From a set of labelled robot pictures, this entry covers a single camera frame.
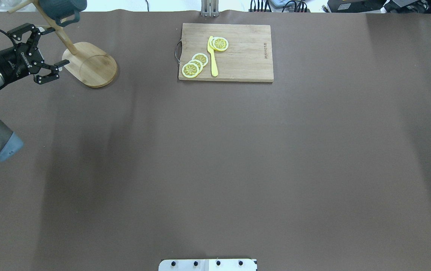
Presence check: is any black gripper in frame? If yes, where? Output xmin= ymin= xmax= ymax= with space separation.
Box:
xmin=0 ymin=23 xmax=70 ymax=85

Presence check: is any blue cup yellow inside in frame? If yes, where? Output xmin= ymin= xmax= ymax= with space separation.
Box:
xmin=39 ymin=0 xmax=87 ymax=27

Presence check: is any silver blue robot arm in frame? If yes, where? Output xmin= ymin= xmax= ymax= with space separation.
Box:
xmin=0 ymin=23 xmax=69 ymax=161

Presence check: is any wooden cup rack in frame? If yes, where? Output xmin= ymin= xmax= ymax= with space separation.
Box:
xmin=7 ymin=0 xmax=118 ymax=88

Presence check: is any lemon slice front stack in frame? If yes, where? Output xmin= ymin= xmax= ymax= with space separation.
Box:
xmin=181 ymin=63 xmax=199 ymax=78

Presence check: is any lemon slice stack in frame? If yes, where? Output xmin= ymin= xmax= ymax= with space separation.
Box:
xmin=188 ymin=59 xmax=204 ymax=73
xmin=192 ymin=53 xmax=209 ymax=67
xmin=181 ymin=63 xmax=199 ymax=78

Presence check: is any lemon slice middle stack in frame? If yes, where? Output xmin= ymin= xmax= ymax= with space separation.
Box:
xmin=188 ymin=59 xmax=204 ymax=73

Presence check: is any lemon slice rear stack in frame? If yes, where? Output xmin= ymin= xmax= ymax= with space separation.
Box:
xmin=192 ymin=53 xmax=209 ymax=67

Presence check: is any lemon slice under knife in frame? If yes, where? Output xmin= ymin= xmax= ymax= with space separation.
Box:
xmin=208 ymin=36 xmax=216 ymax=51

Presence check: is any yellow plastic knife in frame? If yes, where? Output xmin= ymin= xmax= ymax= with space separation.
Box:
xmin=207 ymin=43 xmax=219 ymax=77

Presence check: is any lemon slice by knife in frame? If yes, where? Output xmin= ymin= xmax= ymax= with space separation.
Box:
xmin=211 ymin=37 xmax=229 ymax=52

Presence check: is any wooden cutting board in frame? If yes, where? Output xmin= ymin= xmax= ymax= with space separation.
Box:
xmin=178 ymin=23 xmax=274 ymax=83

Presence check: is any black monitor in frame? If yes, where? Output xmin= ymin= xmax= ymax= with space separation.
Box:
xmin=326 ymin=0 xmax=431 ymax=14

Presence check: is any aluminium frame post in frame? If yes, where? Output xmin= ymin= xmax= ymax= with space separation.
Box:
xmin=200 ymin=0 xmax=220 ymax=18

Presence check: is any white pedestal base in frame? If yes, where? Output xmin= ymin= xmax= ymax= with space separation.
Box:
xmin=158 ymin=258 xmax=258 ymax=271

